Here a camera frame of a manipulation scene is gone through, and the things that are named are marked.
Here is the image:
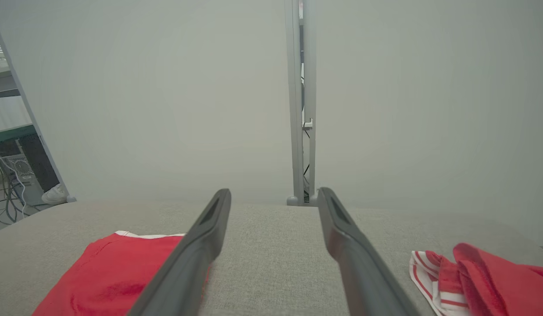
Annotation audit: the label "red Bulls jersey shirt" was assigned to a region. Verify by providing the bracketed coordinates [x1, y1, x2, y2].
[409, 243, 543, 316]

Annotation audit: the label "desk with green edge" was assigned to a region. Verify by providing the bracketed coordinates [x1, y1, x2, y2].
[0, 124, 38, 144]

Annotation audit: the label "white cable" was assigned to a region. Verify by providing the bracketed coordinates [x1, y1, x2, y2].
[0, 147, 29, 218]

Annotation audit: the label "black cable between posts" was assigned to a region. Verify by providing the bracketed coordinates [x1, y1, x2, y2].
[303, 75, 311, 196]

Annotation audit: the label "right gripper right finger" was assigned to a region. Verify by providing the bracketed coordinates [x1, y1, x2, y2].
[318, 187, 421, 316]

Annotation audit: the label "grey fabric sofa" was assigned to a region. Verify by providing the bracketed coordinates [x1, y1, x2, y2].
[0, 200, 543, 316]

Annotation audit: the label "black computer tower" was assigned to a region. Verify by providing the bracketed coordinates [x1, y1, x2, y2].
[18, 132, 61, 194]

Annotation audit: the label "red shorts with white trim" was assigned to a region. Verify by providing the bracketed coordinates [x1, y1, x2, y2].
[32, 231, 211, 316]

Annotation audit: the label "grey slanted partition end frame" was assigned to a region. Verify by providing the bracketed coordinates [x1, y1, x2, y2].
[0, 13, 77, 203]

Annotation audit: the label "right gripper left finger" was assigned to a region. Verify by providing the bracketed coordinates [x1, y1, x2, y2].
[127, 189, 232, 316]

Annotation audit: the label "dark floor cable bundle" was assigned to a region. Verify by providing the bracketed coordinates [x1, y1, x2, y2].
[0, 176, 25, 225]

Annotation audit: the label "grey partition post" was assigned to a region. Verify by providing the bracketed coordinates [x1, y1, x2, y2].
[285, 0, 305, 206]
[303, 0, 318, 206]

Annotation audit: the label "grey mesh computer case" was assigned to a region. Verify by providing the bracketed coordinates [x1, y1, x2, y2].
[0, 153, 40, 207]

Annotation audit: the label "white shoe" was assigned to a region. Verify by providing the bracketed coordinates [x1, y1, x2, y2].
[41, 183, 70, 205]

